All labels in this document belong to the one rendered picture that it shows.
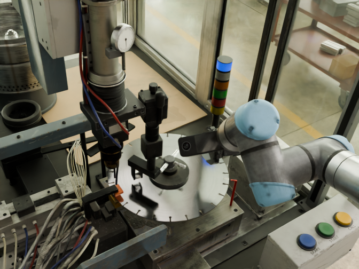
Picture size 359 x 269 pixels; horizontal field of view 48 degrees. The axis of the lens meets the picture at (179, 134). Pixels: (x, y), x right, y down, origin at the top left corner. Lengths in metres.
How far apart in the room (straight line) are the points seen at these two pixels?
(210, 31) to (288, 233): 0.79
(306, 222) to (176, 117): 0.71
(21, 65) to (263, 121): 0.96
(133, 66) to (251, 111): 1.25
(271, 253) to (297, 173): 0.40
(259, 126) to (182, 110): 0.95
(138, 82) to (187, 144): 0.94
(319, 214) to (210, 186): 0.31
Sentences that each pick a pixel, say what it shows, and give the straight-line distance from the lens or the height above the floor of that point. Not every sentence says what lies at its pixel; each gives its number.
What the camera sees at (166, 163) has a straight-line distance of 1.07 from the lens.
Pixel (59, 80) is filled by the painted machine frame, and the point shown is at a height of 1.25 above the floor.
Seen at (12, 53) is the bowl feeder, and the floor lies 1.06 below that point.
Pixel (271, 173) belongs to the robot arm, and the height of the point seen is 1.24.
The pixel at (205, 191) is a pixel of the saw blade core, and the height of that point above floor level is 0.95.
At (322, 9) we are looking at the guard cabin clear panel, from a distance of 1.19.
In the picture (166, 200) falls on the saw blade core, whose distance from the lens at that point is 1.05.
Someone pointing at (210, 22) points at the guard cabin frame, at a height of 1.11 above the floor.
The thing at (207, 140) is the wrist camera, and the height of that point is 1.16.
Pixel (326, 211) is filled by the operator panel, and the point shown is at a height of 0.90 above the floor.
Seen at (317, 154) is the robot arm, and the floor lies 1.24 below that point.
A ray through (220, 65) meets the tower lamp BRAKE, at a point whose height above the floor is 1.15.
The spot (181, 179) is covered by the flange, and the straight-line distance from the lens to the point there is 1.09.
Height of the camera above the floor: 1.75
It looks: 40 degrees down
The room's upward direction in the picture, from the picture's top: 5 degrees clockwise
